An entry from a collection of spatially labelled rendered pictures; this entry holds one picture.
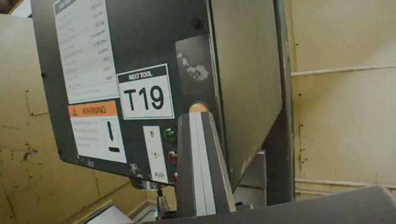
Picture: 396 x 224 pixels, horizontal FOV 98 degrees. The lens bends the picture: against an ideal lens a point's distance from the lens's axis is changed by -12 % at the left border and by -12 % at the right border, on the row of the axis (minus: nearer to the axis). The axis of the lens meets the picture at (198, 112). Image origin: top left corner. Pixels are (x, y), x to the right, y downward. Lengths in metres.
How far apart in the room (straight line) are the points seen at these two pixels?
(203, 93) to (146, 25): 0.12
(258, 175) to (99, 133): 0.75
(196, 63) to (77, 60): 0.25
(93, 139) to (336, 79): 1.15
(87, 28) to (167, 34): 0.17
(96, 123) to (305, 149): 1.16
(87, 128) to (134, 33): 0.21
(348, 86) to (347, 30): 0.29
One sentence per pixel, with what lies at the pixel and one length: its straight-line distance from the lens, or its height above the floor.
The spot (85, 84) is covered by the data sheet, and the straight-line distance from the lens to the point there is 0.39.
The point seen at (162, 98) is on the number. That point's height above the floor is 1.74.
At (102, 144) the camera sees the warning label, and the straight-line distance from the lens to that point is 0.39.
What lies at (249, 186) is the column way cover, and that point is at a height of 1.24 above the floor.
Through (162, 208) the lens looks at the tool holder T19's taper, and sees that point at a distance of 0.67.
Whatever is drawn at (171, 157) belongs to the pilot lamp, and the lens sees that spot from 0.27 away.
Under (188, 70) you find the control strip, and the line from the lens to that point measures 0.23.
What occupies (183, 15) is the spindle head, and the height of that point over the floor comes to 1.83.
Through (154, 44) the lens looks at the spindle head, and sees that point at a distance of 0.27.
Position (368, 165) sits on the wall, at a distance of 1.39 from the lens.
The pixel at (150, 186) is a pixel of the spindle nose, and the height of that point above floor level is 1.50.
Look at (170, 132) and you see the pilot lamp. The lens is 0.26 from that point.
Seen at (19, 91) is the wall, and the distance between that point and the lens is 1.47.
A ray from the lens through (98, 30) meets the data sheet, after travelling 0.36.
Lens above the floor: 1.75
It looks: 8 degrees down
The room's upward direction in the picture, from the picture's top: 7 degrees counter-clockwise
